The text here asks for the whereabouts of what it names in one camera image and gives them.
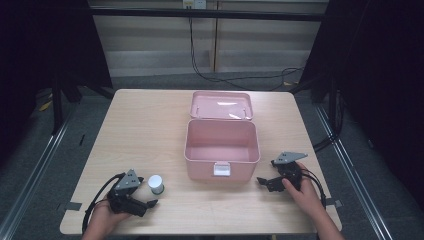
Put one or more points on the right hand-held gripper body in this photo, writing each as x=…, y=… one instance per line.
x=289, y=170

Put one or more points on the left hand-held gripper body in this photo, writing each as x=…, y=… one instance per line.
x=128, y=181

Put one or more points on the small white cup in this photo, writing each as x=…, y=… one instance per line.
x=155, y=184

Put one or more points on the person's right hand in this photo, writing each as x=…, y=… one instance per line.
x=305, y=196

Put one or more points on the person's left hand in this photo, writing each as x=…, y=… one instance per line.
x=103, y=218

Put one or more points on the grey tape piece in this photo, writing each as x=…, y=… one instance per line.
x=334, y=202
x=72, y=206

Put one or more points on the pink plastic storage box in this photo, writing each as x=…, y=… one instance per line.
x=220, y=136

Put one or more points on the small black floor strip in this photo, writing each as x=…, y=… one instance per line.
x=81, y=140

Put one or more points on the black metal stand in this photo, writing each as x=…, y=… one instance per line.
x=333, y=103
x=57, y=106

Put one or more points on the black curtain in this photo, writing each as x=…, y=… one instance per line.
x=380, y=66
x=43, y=43

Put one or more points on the black horizontal bar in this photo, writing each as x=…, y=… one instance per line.
x=206, y=14

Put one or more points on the metal floor rail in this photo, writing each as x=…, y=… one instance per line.
x=31, y=186
x=356, y=186

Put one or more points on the white wall socket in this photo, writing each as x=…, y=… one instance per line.
x=194, y=3

